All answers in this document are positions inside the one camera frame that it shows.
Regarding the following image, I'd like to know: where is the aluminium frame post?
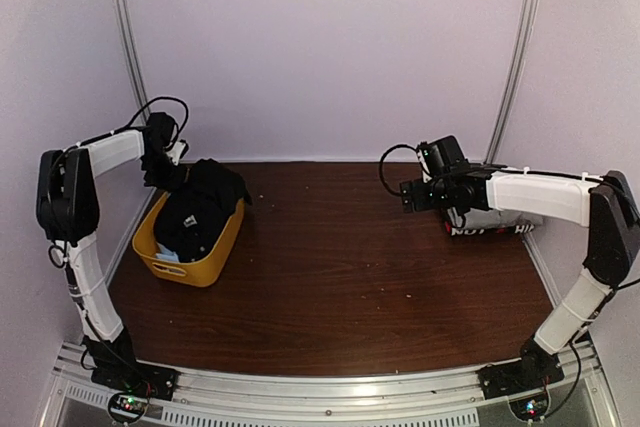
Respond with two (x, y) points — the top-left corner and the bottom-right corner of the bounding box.
(484, 0), (540, 163)
(113, 0), (148, 108)

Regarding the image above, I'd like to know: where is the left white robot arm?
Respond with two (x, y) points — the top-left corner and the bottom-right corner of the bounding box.
(36, 127), (188, 343)

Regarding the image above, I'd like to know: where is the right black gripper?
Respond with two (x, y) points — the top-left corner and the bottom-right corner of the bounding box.
(400, 178), (454, 213)

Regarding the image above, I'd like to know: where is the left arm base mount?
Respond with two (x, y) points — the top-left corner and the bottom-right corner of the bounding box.
(81, 330), (179, 426)

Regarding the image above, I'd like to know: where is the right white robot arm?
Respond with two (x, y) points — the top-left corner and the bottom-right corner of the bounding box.
(398, 167), (639, 389)

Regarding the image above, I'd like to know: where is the black printed folded shirt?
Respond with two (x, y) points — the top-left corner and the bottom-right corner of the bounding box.
(442, 209), (539, 237)

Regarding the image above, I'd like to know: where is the left aluminium frame post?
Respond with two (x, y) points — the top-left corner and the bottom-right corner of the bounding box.
(113, 0), (148, 108)

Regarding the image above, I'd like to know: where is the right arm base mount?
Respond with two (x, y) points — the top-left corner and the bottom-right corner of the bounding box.
(476, 339), (564, 422)

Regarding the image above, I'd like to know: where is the light blue shirt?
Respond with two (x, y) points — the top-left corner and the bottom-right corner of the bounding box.
(155, 244), (180, 263)

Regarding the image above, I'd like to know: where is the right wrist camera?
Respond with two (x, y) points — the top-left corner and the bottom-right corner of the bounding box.
(416, 135), (470, 179)

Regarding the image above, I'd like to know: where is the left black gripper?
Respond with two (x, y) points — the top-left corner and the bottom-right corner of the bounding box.
(142, 151), (188, 192)

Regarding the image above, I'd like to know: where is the front aluminium rail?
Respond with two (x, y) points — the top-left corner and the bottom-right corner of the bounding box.
(49, 339), (626, 427)

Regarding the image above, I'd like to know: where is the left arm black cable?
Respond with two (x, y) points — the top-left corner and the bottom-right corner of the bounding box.
(124, 95), (191, 148)

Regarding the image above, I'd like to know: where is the yellow plastic basket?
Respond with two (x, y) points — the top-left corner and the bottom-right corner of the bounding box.
(132, 193), (246, 287)

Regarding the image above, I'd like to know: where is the right aluminium frame post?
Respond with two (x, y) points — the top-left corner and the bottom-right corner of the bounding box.
(484, 0), (540, 163)

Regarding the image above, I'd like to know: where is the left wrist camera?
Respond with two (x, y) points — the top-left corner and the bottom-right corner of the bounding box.
(145, 112), (189, 165)

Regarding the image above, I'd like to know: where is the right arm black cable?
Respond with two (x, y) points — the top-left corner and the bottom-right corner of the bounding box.
(378, 144), (426, 197)

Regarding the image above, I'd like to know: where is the grey shirt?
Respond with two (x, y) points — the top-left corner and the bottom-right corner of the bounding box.
(465, 209), (544, 229)

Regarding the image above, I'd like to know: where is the black long sleeve shirt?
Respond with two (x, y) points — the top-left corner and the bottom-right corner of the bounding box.
(153, 159), (252, 263)

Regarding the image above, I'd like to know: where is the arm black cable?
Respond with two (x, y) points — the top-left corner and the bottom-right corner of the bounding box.
(124, 95), (191, 148)
(378, 144), (426, 197)

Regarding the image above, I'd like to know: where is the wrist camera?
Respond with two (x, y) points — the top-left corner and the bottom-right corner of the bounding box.
(145, 112), (189, 165)
(416, 135), (470, 179)

